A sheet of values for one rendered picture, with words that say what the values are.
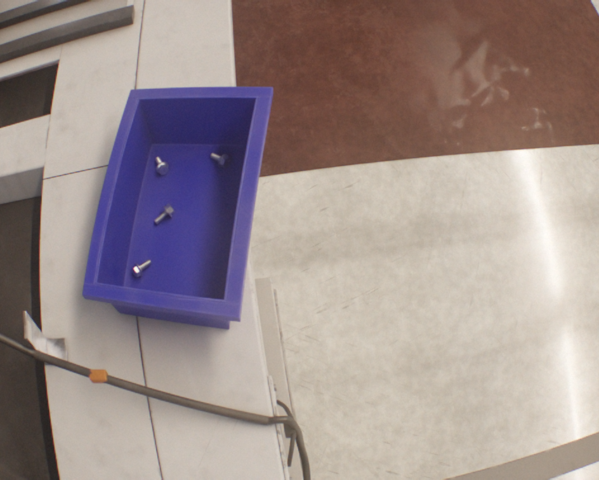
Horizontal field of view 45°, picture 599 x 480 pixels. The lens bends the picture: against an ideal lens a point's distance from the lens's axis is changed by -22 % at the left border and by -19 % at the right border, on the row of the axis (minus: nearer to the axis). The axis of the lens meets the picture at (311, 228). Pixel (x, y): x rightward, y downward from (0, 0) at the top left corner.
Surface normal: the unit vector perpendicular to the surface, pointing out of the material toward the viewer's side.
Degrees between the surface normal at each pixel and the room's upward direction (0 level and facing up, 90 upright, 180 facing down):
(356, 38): 0
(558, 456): 0
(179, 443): 0
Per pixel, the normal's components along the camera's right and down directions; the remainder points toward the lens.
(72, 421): -0.02, -0.48
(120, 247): 0.99, 0.03
